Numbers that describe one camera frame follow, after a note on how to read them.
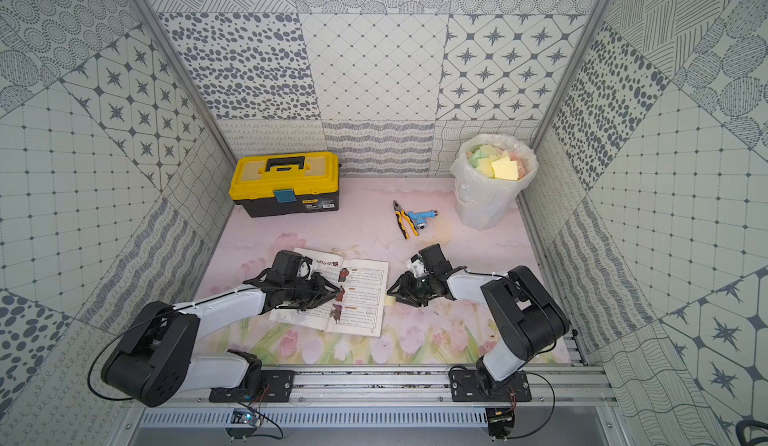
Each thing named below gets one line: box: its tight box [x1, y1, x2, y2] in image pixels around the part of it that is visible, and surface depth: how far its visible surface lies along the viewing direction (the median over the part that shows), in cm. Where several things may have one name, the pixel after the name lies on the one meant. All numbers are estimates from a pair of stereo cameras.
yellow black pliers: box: [393, 200, 419, 240], surface depth 109 cm
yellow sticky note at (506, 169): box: [491, 157, 519, 181], surface depth 86 cm
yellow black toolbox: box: [228, 151, 341, 218], surface depth 101 cm
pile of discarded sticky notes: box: [466, 144, 526, 181], surface depth 88 cm
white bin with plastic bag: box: [450, 133, 539, 231], surface depth 89 cm
